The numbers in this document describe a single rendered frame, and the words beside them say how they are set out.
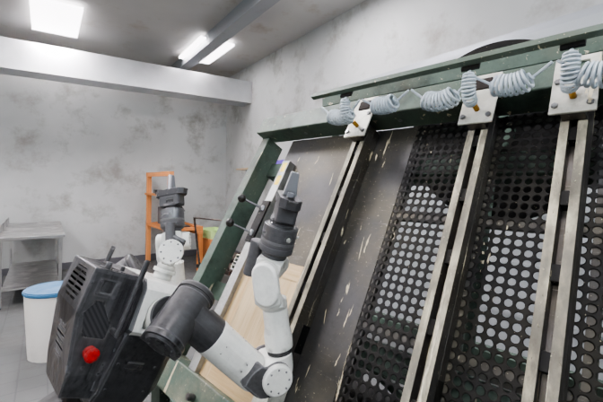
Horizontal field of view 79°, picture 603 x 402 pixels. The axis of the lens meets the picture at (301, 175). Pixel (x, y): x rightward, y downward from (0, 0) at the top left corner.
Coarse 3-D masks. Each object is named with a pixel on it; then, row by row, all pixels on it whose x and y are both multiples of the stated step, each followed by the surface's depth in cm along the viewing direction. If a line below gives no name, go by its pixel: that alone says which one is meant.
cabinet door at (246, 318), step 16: (288, 272) 137; (240, 288) 150; (288, 288) 133; (240, 304) 145; (288, 304) 129; (240, 320) 140; (256, 320) 135; (256, 336) 131; (208, 368) 137; (224, 384) 128; (240, 400) 120
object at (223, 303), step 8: (280, 168) 174; (288, 168) 172; (288, 176) 172; (280, 184) 168; (272, 192) 168; (272, 200) 165; (272, 208) 165; (248, 248) 158; (240, 256) 158; (240, 264) 155; (232, 272) 155; (240, 272) 153; (232, 280) 153; (224, 288) 153; (232, 288) 150; (224, 296) 150; (232, 296) 150; (224, 304) 148; (216, 312) 148; (224, 312) 148; (192, 360) 142; (200, 360) 140; (192, 368) 140; (200, 368) 140
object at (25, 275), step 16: (16, 224) 599; (32, 224) 600; (48, 224) 602; (0, 240) 456; (0, 256) 459; (0, 272) 458; (16, 272) 554; (32, 272) 555; (48, 272) 555; (0, 288) 458; (16, 288) 471; (0, 304) 458
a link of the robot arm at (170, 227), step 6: (162, 222) 135; (168, 222) 135; (174, 222) 135; (180, 222) 137; (162, 228) 136; (168, 228) 132; (174, 228) 133; (180, 228) 138; (162, 234) 134; (168, 234) 131; (174, 234) 132; (180, 234) 135; (186, 234) 136; (162, 240) 133; (186, 240) 135; (186, 246) 135
